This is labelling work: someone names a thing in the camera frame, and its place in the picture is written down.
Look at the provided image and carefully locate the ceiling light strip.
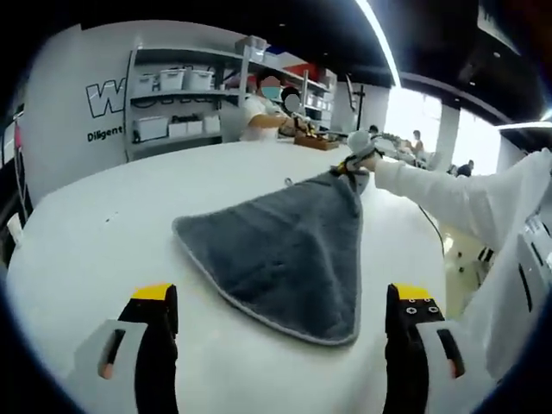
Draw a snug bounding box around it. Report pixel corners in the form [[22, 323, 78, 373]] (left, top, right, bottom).
[[354, 0, 403, 88]]

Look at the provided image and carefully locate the grey towel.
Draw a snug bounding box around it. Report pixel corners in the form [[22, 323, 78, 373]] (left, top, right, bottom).
[[172, 169, 371, 348]]

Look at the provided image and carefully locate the white chest device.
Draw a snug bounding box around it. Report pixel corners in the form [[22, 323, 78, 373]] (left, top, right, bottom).
[[515, 214, 552, 317]]

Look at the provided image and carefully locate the thin cable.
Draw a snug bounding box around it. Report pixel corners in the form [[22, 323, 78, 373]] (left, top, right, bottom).
[[417, 204, 446, 256]]

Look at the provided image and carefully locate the black stand pole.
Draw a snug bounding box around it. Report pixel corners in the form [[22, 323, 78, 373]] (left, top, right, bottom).
[[354, 85, 367, 132]]

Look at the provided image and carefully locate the translucent storage box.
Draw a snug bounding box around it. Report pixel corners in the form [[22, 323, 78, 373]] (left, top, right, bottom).
[[235, 36, 269, 60]]

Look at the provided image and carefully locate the wooden tray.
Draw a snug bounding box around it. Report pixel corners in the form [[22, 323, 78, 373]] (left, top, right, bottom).
[[293, 134, 340, 153]]

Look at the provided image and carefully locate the white sleeved arm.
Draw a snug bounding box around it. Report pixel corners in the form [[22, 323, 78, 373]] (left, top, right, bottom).
[[455, 148, 552, 381]]

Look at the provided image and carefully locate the grey metal shelf rack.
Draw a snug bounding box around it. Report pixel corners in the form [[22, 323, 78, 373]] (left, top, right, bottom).
[[124, 37, 340, 162]]

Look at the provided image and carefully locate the group of white storage bins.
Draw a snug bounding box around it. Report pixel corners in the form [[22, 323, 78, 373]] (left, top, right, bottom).
[[132, 67, 334, 142]]

